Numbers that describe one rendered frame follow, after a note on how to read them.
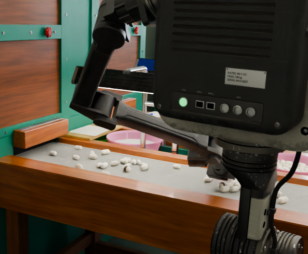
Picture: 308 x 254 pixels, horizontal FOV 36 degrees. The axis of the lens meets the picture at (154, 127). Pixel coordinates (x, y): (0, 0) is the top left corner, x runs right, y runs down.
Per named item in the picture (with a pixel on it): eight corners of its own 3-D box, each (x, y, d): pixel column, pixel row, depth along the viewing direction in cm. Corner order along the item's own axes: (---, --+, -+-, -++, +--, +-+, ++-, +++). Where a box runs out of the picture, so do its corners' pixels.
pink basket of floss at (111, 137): (169, 163, 217) (170, 143, 215) (112, 166, 208) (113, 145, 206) (152, 147, 241) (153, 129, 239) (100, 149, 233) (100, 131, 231)
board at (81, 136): (89, 141, 214) (89, 138, 214) (62, 136, 220) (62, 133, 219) (124, 127, 243) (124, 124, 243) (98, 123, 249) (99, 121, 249)
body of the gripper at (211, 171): (211, 160, 171) (207, 150, 165) (239, 164, 167) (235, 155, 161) (207, 176, 168) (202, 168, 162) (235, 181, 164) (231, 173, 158)
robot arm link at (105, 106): (62, 116, 141) (71, 88, 146) (106, 129, 144) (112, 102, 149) (95, 21, 104) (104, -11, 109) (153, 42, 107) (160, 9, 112)
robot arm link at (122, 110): (95, 116, 138) (103, 86, 144) (90, 125, 143) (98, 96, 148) (224, 162, 149) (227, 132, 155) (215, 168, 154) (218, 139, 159)
